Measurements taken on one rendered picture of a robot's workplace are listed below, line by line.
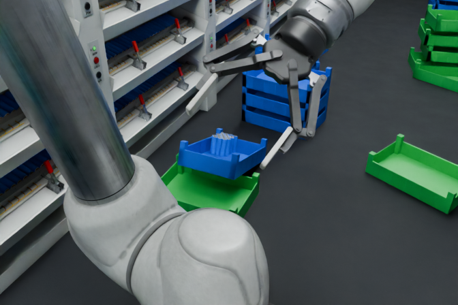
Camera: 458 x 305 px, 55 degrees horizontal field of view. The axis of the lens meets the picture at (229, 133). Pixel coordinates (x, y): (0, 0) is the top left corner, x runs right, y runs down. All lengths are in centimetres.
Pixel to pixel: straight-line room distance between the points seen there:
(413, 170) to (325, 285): 64
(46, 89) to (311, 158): 124
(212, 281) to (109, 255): 19
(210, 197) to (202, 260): 87
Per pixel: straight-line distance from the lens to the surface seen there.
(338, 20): 69
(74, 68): 56
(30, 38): 52
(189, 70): 188
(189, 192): 147
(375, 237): 138
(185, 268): 59
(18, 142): 115
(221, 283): 59
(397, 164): 170
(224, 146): 156
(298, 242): 131
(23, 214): 123
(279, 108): 175
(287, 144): 64
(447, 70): 254
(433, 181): 166
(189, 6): 181
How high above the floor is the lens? 92
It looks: 31 degrees down
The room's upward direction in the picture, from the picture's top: straight up
